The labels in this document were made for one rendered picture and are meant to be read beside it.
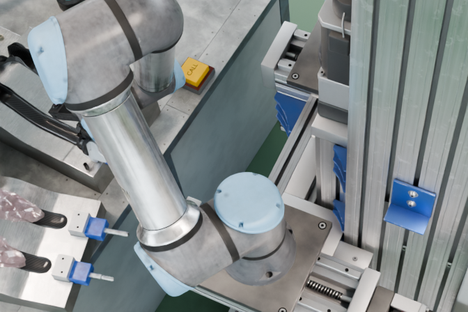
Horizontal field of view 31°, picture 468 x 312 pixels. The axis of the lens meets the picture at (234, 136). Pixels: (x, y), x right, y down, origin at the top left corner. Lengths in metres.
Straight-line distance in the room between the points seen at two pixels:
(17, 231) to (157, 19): 0.84
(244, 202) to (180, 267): 0.15
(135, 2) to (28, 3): 1.20
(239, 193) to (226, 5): 0.93
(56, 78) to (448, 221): 0.72
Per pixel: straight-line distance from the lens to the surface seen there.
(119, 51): 1.26
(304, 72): 1.87
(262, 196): 1.47
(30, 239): 1.98
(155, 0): 1.29
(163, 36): 1.30
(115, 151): 1.34
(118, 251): 2.24
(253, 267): 1.59
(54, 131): 2.08
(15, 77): 2.13
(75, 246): 1.95
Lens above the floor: 2.57
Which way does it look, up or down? 59 degrees down
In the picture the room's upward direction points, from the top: 11 degrees counter-clockwise
